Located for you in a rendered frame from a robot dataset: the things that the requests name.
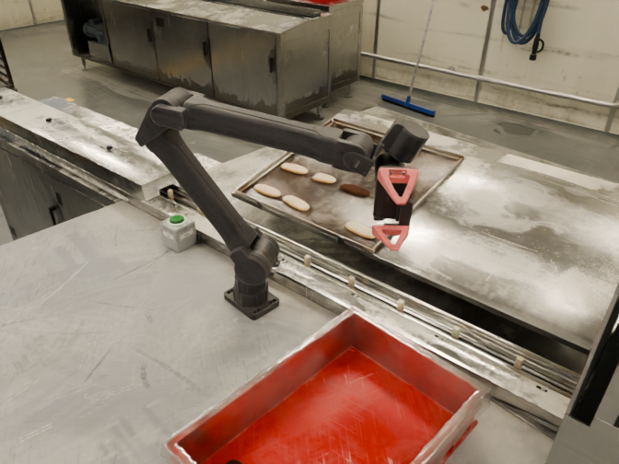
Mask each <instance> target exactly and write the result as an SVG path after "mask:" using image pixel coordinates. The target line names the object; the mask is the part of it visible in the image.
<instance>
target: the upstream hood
mask: <svg viewBox="0 0 619 464"><path fill-rule="evenodd" d="M0 127H2V128H4V129H6V130H8V131H9V132H11V133H13V134H15V135H17V136H19V137H21V138H23V139H25V140H27V141H29V142H31V143H33V144H35V145H37V146H39V147H40V148H42V149H44V150H46V151H48V152H50V153H52V154H54V155H56V156H58V157H60V158H62V159H64V160H66V161H67V162H69V163H71V164H73V165H75V166H77V167H79V168H82V169H83V170H85V171H87V172H89V173H91V174H93V175H94V176H96V177H98V178H100V179H102V180H105V181H107V182H108V183H110V184H112V185H114V186H116V187H118V188H119V189H121V190H123V191H126V192H128V193H130V194H132V195H133V196H135V197H137V198H139V199H141V200H143V201H147V200H150V199H152V198H154V197H156V196H158V195H160V193H159V190H160V189H162V188H164V187H167V186H169V185H170V184H172V183H175V182H177V181H176V179H175V178H174V177H173V176H172V174H171V173H170V172H169V170H168V169H167V168H166V167H165V165H164V164H163V163H162V162H161V161H160V160H159V159H158V158H157V157H156V156H155V155H154V154H153V153H152V152H150V151H149V150H148V149H147V148H146V147H144V146H143V147H141V146H140V145H139V144H136V143H134V142H132V141H129V140H127V139H125V138H122V137H120V136H119V135H116V134H114V133H110V132H108V131H106V130H103V129H101V128H99V127H98V126H95V125H93V124H91V123H88V122H85V121H82V120H80V119H78V118H76V117H74V116H72V115H69V114H67V113H65V112H62V111H60V110H57V109H55V108H53V107H50V106H48V105H46V104H43V103H41V102H39V101H37V100H35V99H31V98H29V97H27V96H24V95H22V94H20V93H17V92H16V91H14V90H11V89H9V88H7V87H0Z"/></svg>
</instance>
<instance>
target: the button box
mask: <svg viewBox="0 0 619 464"><path fill-rule="evenodd" d="M176 215H182V214H180V213H177V214H176ZM183 216H185V215H183ZM185 217H186V218H187V222H186V223H185V224H184V225H182V226H169V225H168V224H167V220H168V219H169V218H167V219H165V220H163V221H161V222H160V223H159V224H160V230H161V236H162V240H163V245H165V246H167V247H168V248H170V249H173V250H174V251H176V252H178V253H180V252H182V251H184V250H185V249H188V248H189V247H191V246H192V245H194V244H196V243H197V242H198V243H201V239H200V234H198V233H196V229H195V222H194V220H192V219H191V218H189V217H187V216H185Z"/></svg>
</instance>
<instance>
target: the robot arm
mask: <svg viewBox="0 0 619 464"><path fill-rule="evenodd" d="M183 129H188V130H194V131H197V130H199V131H204V132H209V133H216V134H220V135H224V136H227V137H231V138H235V139H239V140H242V141H246V142H250V143H254V144H257V145H264V146H268V147H272V148H275V149H279V150H283V151H287V152H290V153H294V154H298V155H301V156H304V157H309V158H312V159H315V160H316V161H318V162H320V163H323V164H327V165H331V166H333V168H337V169H340V170H344V171H347V172H352V173H358V174H360V175H362V176H364V177H366V176H367V174H368V173H369V171H370V170H371V168H372V166H373V165H374V168H375V178H376V185H375V199H374V207H373V219H374V220H376V221H383V218H388V219H395V221H397V222H399V223H398V224H388V223H385V224H384V226H380V225H372V235H373V236H374V237H376V238H378V239H379V240H380V241H382V242H383V243H384V245H385V246H386V247H387V248H388V249H389V250H391V251H398V250H399V249H400V247H401V245H402V244H403V242H404V241H405V240H406V238H407V237H408V235H409V230H410V222H411V215H412V210H413V201H412V198H411V197H412V191H413V189H414V187H415V185H416V183H417V180H418V174H419V172H418V170H417V169H409V168H405V166H404V163H407V164H411V163H413V162H414V160H415V158H416V157H417V155H418V154H419V152H420V151H421V149H422V148H423V146H424V145H425V143H426V141H427V140H428V138H429V133H428V131H427V130H426V129H425V128H424V127H422V126H421V125H419V124H418V123H416V122H412V121H408V120H406V119H404V118H402V117H399V118H397V119H396V120H395V121H393V124H392V125H391V127H390V128H389V130H388V131H387V132H386V133H385V134H384V135H383V137H382V139H381V140H380V143H379V144H378V145H377V144H376V143H374V142H373V141H372V139H371V137H370V136H369V135H368V134H366V133H363V132H360V131H355V130H351V129H347V128H344V129H343V130H341V129H337V128H333V127H328V126H323V127H322V126H317V125H312V124H307V123H304V122H297V121H292V120H289V119H285V118H281V117H277V116H274V115H270V114H266V113H261V112H258V111H254V110H247V109H243V108H240V107H235V106H231V105H228V104H224V103H220V102H216V101H213V100H211V99H207V98H206V96H205V94H202V93H197V92H193V91H190V90H186V89H184V88H181V87H175V88H173V89H172V90H171V91H169V92H168V93H166V94H165V95H163V96H161V97H160V98H158V99H156V100H155V101H154V102H153V103H152V104H151V106H150V107H149V108H148V110H147V112H146V116H145V118H144V119H143V121H142V123H141V125H140V128H139V130H138V132H137V134H136V136H135V141H136V142H137V143H138V144H139V145H140V146H141V147H143V146H144V145H145V146H146V147H147V149H148V150H149V151H150V152H152V153H153V154H154V155H155V156H156V157H157V158H158V159H159V160H160V161H161V162H162V163H163V164H164V165H165V167H166V168H167V169H168V170H169V172H170V173H171V174H172V176H173V177H174V178H175V179H176V181H177V182H178V183H179V184H180V185H181V186H182V187H183V189H184V190H185V191H186V193H187V194H188V195H189V196H190V198H191V199H192V200H193V202H194V203H195V204H196V205H197V207H198V208H199V209H200V210H201V212H202V213H203V214H204V216H205V217H206V218H207V220H208V221H209V222H210V223H211V225H212V226H213V227H214V228H215V230H216V231H217V233H218V234H219V235H220V237H222V239H223V240H224V242H225V244H226V246H227V248H228V250H229V251H230V254H229V257H230V259H231V260H232V261H233V262H234V263H235V266H234V271H235V283H234V286H233V287H232V288H230V289H228V290H227V291H225V292H224V298H225V300H227V301H228V302H229V304H231V305H232V306H233V307H235V308H236V309H238V310H239V311H240V312H242V313H243V314H244V315H245V316H247V317H248V318H249V319H251V320H257V319H259V318H260V317H262V316H264V315H265V314H267V313H269V312H270V311H272V310H273V309H275V308H277V307H279V298H278V297H276V296H275V295H273V294H272V293H270V292H269V291H268V282H267V281H265V280H266V279H267V277H268V276H274V273H272V268H273V267H278V266H279V264H280V262H281V261H279V260H278V255H279V253H280V248H279V245H278V243H277V242H276V240H275V239H274V238H272V237H270V236H268V235H265V234H263V233H262V232H261V230H260V229H259V228H258V227H257V226H250V225H249V224H248V223H247V222H246V221H245V220H244V219H243V218H242V217H241V215H240V214H239V213H238V211H237V210H236V209H235V207H234V206H233V205H232V204H231V202H230V201H229V200H228V198H227V197H226V195H225V194H224V193H223V192H222V191H221V190H220V189H219V187H218V186H217V185H216V183H215V182H214V180H213V179H212V178H211V176H210V175H209V174H208V173H207V171H206V170H205V169H204V167H203V166H202V164H201V163H200V162H199V160H198V159H197V158H196V157H195V155H194V154H193V152H192V151H191V150H190V148H189V147H188V146H187V145H186V144H185V142H184V141H183V139H182V137H181V135H180V132H179V131H182V130H183ZM382 149H384V150H386V151H385V153H382V154H380V151H381V150H382ZM385 235H389V236H399V237H398V239H397V241H396V243H395V244H391V242H390V241H389V239H388V238H387V237H386V236H385Z"/></svg>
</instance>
